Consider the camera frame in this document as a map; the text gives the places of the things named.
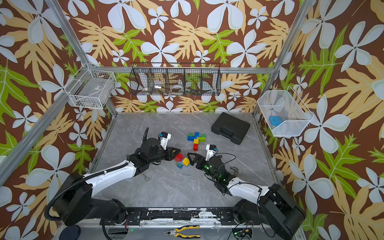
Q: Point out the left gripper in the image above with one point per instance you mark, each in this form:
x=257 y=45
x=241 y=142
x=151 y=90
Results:
x=167 y=153

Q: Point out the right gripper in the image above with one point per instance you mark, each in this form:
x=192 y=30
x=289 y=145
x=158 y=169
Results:
x=198 y=161

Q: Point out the red long brick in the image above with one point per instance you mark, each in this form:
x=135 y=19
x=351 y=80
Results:
x=179 y=158

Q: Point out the light blue long brick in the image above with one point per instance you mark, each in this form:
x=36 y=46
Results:
x=180 y=165

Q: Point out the dark blue long brick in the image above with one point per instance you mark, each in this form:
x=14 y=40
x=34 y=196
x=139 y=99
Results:
x=197 y=134

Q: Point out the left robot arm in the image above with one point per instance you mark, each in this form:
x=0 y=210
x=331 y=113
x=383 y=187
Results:
x=75 y=200

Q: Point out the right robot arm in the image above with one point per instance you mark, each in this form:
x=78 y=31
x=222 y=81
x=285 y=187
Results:
x=261 y=205

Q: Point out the silver combination wrench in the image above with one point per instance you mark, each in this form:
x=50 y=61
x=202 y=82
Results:
x=145 y=177

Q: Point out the black plastic tool case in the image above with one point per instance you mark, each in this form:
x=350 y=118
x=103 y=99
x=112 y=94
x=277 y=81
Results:
x=231 y=128

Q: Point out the blue object in basket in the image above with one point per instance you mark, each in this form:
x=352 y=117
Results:
x=275 y=120

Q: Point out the small electronics board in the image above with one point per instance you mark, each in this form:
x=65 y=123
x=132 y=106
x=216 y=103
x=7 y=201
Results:
x=242 y=234

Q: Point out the black round disc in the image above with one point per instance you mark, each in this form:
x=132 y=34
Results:
x=70 y=233

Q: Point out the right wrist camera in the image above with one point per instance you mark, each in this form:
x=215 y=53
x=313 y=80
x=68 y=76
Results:
x=211 y=151

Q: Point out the black wire basket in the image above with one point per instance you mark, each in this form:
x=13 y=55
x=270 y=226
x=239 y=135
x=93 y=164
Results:
x=197 y=79

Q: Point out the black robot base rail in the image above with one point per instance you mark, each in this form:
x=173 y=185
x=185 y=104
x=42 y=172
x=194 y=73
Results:
x=213 y=216

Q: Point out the white wire basket left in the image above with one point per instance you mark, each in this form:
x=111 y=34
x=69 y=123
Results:
x=90 y=87

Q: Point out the white wire basket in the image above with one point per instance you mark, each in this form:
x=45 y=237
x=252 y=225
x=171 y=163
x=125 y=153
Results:
x=90 y=87
x=288 y=105

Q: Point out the white wire basket right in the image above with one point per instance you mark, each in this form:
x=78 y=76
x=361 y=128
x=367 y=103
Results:
x=288 y=105

